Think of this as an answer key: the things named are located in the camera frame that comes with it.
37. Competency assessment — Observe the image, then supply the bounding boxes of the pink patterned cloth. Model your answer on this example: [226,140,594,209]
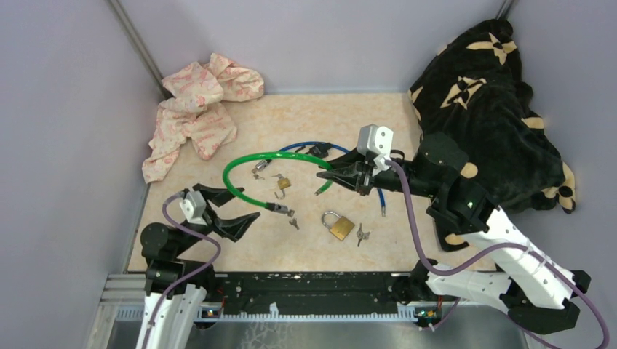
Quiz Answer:
[141,53,265,184]

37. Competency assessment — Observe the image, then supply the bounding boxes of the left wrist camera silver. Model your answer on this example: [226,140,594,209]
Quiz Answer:
[180,191,207,225]

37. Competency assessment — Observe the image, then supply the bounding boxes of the keys of large padlock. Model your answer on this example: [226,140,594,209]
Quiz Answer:
[356,224,371,247]

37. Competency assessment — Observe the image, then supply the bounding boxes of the black padlock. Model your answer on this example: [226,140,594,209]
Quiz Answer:
[295,143,333,159]

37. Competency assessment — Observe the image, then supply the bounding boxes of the large brass padlock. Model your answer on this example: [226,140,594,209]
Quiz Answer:
[321,211,356,241]

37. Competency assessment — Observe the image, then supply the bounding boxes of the small brass padlock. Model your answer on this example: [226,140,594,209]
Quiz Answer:
[274,174,291,199]

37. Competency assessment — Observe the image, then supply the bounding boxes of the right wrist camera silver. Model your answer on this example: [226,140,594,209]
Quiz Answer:
[357,124,394,175]

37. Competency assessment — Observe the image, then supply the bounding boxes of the blue cable lock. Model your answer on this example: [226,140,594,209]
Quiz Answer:
[251,140,387,217]

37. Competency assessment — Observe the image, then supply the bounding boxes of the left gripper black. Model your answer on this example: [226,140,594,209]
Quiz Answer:
[173,182,260,257]

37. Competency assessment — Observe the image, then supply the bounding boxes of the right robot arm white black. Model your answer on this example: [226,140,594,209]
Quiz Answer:
[319,127,591,334]

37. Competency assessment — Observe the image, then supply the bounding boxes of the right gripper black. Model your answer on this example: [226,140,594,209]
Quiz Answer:
[317,144,440,198]

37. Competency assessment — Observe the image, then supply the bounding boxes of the green lock keys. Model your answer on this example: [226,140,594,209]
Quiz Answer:
[289,218,300,230]

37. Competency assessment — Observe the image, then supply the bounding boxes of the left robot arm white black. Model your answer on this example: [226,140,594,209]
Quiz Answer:
[136,183,260,348]

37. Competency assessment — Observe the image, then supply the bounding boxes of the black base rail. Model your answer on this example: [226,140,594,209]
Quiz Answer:
[194,271,439,328]

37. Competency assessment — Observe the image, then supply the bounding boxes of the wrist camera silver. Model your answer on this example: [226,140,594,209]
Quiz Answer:
[180,191,207,225]
[357,124,394,175]

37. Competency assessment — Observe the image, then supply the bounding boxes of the green cable lock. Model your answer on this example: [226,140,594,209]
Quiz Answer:
[222,151,333,217]

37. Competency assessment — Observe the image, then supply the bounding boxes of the black floral blanket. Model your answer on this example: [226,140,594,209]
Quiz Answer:
[408,18,577,252]

